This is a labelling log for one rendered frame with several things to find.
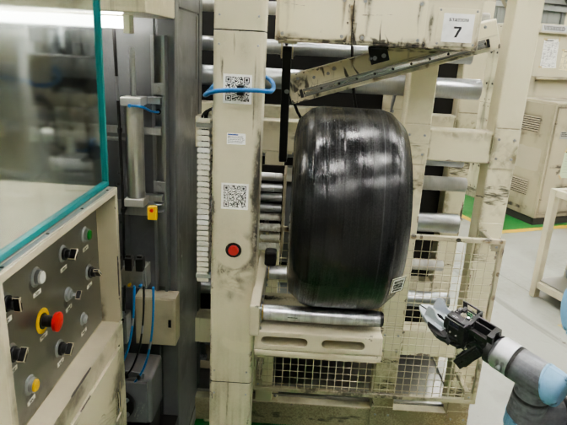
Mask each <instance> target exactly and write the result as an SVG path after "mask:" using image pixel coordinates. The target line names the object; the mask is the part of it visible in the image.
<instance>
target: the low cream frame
mask: <svg viewBox="0 0 567 425"><path fill-rule="evenodd" d="M560 198H561V199H564V200H566V201H567V188H551V191H550V195H549V199H548V206H547V211H546V214H545V219H544V223H543V230H542V234H541V239H540V243H539V247H538V251H537V259H536V263H535V266H534V271H533V275H532V282H531V287H530V291H529V295H531V296H533V297H538V296H539V292H540V290H542V291H543V292H545V293H547V294H548V295H550V296H552V297H554V298H556V299H557V300H559V301H562V298H563V295H564V291H565V290H566V288H567V263H566V268H565V271H564V275H563V276H559V277H546V278H543V273H544V268H545V265H546V260H547V257H548V249H549V246H550V241H551V237H552V233H553V229H554V222H555V218H556V214H557V210H558V205H559V199H560Z"/></svg>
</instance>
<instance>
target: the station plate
mask: <svg viewBox="0 0 567 425"><path fill-rule="evenodd" d="M474 20H475V14H464V13H445V14H444V21H443V27H442V34H441V40H440V41H444V42H460V43H471V42H472V37H473V26H474Z"/></svg>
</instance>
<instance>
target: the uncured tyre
mask: <svg viewBox="0 0 567 425"><path fill-rule="evenodd" d="M412 213H413V160H412V152H411V146H410V141H409V137H408V133H407V130H406V128H405V127H404V126H403V125H402V123H401V122H400V121H399V120H398V119H397V118H396V117H395V116H394V115H393V114H392V113H390V112H387V111H385V110H381V109H366V108H351V107H336V106H319V107H316V108H312V109H311V110H309V111H308V112H307V113H305V114H304V115H303V116H302V117H301V118H300V119H299V121H298V125H297V128H296V132H295V135H294V155H293V168H292V181H291V196H290V209H289V238H288V253H287V270H286V275H287V282H288V289H289V292H290V293H291V294H292V295H293V296H294V297H295V298H296V299H297V300H298V301H299V302H300V303H301V304H304V305H307V306H310V307H319V308H333V309H358V310H371V309H378V308H380V307H381V306H382V305H383V304H384V303H386V302H387V301H388V300H389V299H391V298H392V297H393V296H394V295H395V294H396V293H391V294H389V291H390V288H391V285H392V279H395V278H399V277H402V276H403V273H404V269H405V265H406V260H407V256H408V247H409V240H410V233H411V224H412Z"/></svg>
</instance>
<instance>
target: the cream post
mask: <svg viewBox="0 0 567 425"><path fill-rule="evenodd" d="M267 17H268V0H214V35H213V89H222V88H223V82H224V73H229V74H245V75H252V88H255V89H265V79H266V59H267ZM264 100H265V94H263V93H251V105H244V104H229V103H223V93H217V94H214V95H213V177H212V249H211V320H210V391H209V425H251V414H252V392H253V372H254V336H249V319H250V304H251V296H252V292H253V288H254V287H255V284H256V279H257V268H258V246H259V226H260V205H261V183H262V143H263V122H264ZM227 133H243V134H245V135H246V145H239V144H227ZM221 182H222V183H236V184H249V191H248V210H236V209H222V208H221ZM232 245H236V246H237V247H238V249H239V252H238V254H237V255H236V256H232V255H230V254H229V252H228V249H229V247H230V246H232Z"/></svg>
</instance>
